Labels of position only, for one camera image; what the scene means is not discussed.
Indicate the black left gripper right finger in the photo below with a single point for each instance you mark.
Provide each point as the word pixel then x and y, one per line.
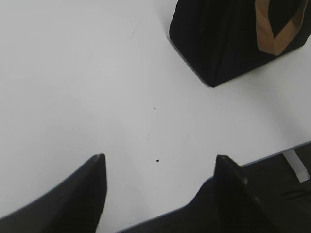
pixel 239 211

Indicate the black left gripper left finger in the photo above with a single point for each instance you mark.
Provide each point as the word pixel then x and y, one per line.
pixel 74 206

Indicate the black bag with tan handles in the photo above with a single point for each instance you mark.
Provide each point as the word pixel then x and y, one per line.
pixel 223 39

